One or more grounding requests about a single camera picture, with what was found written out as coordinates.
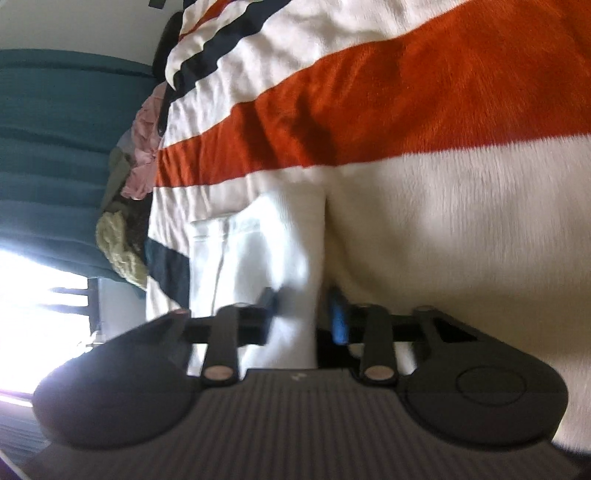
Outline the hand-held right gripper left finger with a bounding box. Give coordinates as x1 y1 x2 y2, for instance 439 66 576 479
161 286 283 387

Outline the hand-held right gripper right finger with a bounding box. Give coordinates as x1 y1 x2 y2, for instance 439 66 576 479
326 286 482 387

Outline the white garment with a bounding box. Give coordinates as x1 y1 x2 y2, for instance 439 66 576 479
188 187 334 370

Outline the dark patterned cloth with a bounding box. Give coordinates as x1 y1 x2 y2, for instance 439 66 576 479
119 193 154 252

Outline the green knitted cloth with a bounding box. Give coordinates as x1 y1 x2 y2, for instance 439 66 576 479
95 211 149 292

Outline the olive cloth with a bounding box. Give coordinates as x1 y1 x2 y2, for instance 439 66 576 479
100 134 136 210

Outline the pink cloth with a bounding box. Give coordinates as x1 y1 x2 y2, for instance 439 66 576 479
121 82 170 201

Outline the orange white navy striped blanket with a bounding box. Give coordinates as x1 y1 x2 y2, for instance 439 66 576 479
144 0 591 464

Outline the teal curtain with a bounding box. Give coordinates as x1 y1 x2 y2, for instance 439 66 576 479
0 48 157 283

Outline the dark window frame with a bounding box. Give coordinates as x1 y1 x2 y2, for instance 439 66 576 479
50 276 103 344

